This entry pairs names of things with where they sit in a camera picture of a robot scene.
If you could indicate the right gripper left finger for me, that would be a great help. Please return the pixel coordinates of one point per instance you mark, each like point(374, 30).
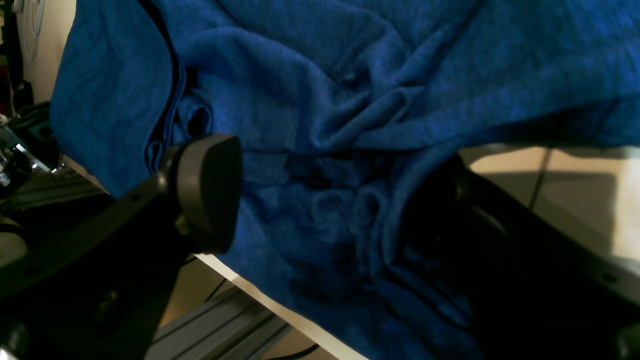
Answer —
point(99, 290)

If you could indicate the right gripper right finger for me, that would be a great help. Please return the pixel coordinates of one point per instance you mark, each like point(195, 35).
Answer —
point(532, 292)

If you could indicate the dark blue t-shirt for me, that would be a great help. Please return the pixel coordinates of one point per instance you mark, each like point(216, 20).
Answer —
point(344, 108)

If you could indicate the aluminium table edge rail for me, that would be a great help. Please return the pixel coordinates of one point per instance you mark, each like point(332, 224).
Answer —
point(231, 326)

